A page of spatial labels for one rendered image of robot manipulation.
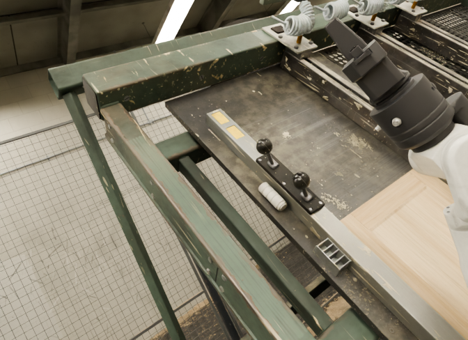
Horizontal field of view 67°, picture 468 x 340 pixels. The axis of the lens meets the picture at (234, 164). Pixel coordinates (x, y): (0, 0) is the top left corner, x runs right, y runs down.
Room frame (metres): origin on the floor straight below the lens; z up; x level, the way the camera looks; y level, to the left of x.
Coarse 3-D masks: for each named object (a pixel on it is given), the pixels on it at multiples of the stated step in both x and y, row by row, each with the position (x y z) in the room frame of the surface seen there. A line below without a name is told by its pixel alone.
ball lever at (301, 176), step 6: (300, 174) 0.74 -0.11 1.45; (306, 174) 0.75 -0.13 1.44; (294, 180) 0.74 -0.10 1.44; (300, 180) 0.74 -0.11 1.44; (306, 180) 0.74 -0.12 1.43; (294, 186) 0.76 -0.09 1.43; (300, 186) 0.74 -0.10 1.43; (306, 186) 0.74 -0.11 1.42; (306, 192) 0.81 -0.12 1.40; (306, 198) 0.83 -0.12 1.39; (312, 198) 0.84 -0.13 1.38
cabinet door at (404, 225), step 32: (384, 192) 0.93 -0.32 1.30; (416, 192) 0.95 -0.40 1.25; (448, 192) 0.96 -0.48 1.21; (352, 224) 0.85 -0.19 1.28; (384, 224) 0.87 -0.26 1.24; (416, 224) 0.88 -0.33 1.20; (384, 256) 0.80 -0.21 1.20; (416, 256) 0.82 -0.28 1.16; (448, 256) 0.83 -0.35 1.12; (416, 288) 0.76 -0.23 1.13; (448, 288) 0.77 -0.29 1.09; (448, 320) 0.72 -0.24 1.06
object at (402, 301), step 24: (216, 120) 1.00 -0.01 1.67; (240, 144) 0.95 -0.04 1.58; (312, 216) 0.82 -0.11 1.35; (336, 240) 0.79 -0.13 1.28; (360, 240) 0.80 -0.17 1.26; (360, 264) 0.76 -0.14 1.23; (384, 264) 0.76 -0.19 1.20; (384, 288) 0.73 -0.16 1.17; (408, 288) 0.73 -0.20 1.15; (408, 312) 0.70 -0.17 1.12; (432, 312) 0.71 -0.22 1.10; (432, 336) 0.68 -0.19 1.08; (456, 336) 0.68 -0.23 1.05
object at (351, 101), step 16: (304, 0) 1.17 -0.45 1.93; (272, 32) 1.26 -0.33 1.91; (288, 48) 1.25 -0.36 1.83; (304, 48) 1.21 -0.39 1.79; (288, 64) 1.27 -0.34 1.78; (304, 64) 1.21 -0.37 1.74; (320, 64) 1.23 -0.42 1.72; (304, 80) 1.24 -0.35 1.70; (320, 80) 1.19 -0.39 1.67; (336, 80) 1.18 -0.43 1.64; (320, 96) 1.21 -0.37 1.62; (336, 96) 1.16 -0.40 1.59; (352, 96) 1.12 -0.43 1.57; (352, 112) 1.14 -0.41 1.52; (368, 112) 1.09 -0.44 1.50; (368, 128) 1.11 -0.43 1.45
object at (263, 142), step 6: (264, 138) 0.80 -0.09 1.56; (258, 144) 0.80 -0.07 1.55; (264, 144) 0.79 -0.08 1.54; (270, 144) 0.80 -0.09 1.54; (258, 150) 0.80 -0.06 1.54; (264, 150) 0.80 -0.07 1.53; (270, 150) 0.80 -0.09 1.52; (270, 156) 0.85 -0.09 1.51; (270, 162) 0.88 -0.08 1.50; (276, 162) 0.90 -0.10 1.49
